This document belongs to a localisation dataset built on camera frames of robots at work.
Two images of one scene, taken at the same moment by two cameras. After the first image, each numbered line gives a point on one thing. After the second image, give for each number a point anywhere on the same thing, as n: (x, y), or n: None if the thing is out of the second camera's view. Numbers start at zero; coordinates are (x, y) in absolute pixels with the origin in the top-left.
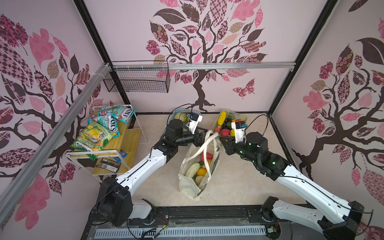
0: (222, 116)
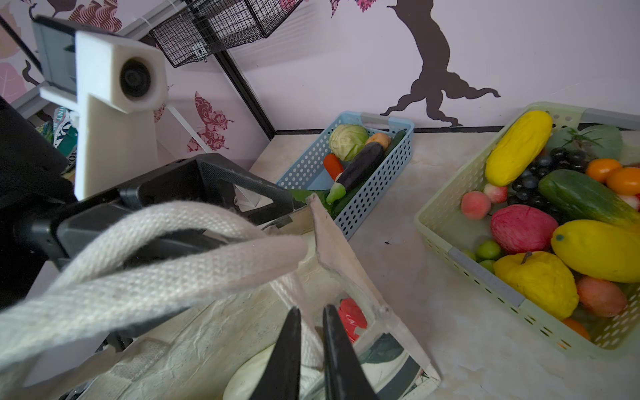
0: (518, 147)
